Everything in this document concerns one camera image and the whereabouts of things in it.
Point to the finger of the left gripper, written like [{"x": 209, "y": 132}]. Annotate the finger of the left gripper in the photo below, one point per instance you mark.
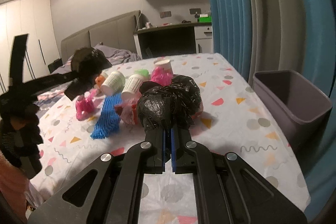
[
  {"x": 89, "y": 62},
  {"x": 78, "y": 86}
]

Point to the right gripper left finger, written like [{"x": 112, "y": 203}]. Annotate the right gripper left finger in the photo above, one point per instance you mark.
[{"x": 156, "y": 162}]

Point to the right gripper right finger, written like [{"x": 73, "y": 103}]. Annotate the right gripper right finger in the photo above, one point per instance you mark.
[{"x": 181, "y": 161}]

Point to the checked paper cup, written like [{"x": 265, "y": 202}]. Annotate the checked paper cup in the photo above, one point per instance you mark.
[
  {"x": 132, "y": 86},
  {"x": 113, "y": 83}
]

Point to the green foam net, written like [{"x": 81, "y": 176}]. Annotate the green foam net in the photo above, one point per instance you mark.
[{"x": 142, "y": 72}]

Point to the black plastic trash bag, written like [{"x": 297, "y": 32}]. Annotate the black plastic trash bag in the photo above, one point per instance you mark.
[{"x": 165, "y": 106}]

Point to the grey plastic trash bin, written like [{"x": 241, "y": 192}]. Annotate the grey plastic trash bin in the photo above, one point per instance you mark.
[{"x": 298, "y": 106}]

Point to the pink foam net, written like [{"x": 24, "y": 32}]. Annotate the pink foam net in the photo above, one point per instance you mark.
[{"x": 85, "y": 106}]

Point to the orange small item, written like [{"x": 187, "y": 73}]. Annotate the orange small item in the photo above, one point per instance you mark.
[{"x": 100, "y": 80}]

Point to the black bedside table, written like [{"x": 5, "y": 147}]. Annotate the black bedside table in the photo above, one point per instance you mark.
[{"x": 55, "y": 65}]

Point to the grey upholstered headboard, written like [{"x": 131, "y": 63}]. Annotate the grey upholstered headboard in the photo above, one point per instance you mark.
[{"x": 116, "y": 32}]

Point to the blue foam net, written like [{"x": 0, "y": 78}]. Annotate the blue foam net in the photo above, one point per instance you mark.
[{"x": 108, "y": 122}]

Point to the red and pink wrapper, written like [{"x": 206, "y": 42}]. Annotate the red and pink wrapper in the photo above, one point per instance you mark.
[{"x": 127, "y": 111}]

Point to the patterned white bed sheet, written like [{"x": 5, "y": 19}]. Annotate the patterned white bed sheet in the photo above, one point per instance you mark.
[{"x": 204, "y": 150}]

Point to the dark desk with drawers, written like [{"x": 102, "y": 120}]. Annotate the dark desk with drawers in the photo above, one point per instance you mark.
[{"x": 175, "y": 39}]

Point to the green box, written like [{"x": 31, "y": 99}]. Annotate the green box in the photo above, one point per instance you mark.
[{"x": 205, "y": 18}]

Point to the blue and grey curtain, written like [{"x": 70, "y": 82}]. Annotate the blue and grey curtain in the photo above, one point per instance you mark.
[{"x": 279, "y": 35}]

